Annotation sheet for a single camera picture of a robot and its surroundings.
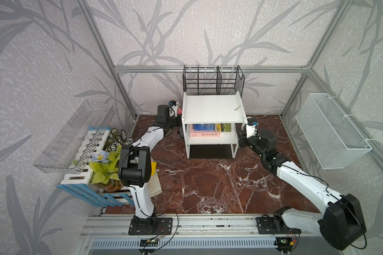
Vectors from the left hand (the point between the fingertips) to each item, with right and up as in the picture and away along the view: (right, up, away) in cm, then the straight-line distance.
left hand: (187, 116), depth 94 cm
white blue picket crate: (-40, -27, -33) cm, 58 cm away
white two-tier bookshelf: (+13, +3, -16) cm, 21 cm away
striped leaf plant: (-33, -11, -17) cm, 39 cm away
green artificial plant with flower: (-34, -25, -24) cm, 49 cm away
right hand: (+27, -7, -13) cm, 31 cm away
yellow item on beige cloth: (-17, -39, -7) cm, 43 cm away
